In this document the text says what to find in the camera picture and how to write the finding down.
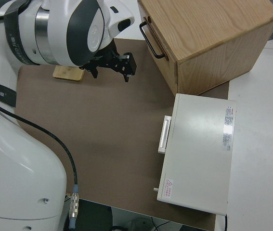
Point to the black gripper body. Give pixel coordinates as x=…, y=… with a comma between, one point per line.
x=107, y=61

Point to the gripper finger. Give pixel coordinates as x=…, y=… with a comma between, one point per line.
x=129, y=66
x=94, y=71

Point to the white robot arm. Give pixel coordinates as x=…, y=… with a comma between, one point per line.
x=18, y=168

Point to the wooden cup stand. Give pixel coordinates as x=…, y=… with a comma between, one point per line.
x=66, y=73

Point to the brown table mat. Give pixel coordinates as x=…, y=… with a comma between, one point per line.
x=102, y=120

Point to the white toaster oven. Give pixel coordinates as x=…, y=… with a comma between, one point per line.
x=198, y=149

